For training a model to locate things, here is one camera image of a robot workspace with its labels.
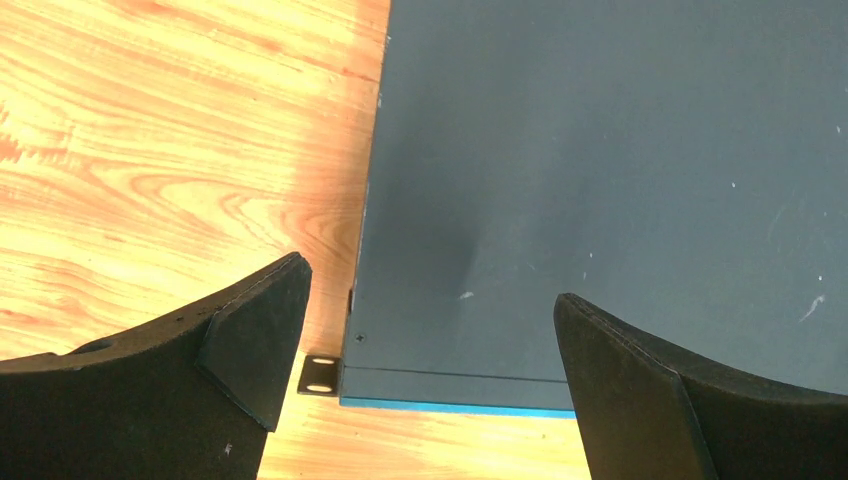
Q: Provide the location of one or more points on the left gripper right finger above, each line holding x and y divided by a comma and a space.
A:
649, 409

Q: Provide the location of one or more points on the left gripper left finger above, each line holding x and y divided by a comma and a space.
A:
192, 394

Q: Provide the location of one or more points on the dark blue network switch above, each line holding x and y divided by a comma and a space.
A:
680, 164

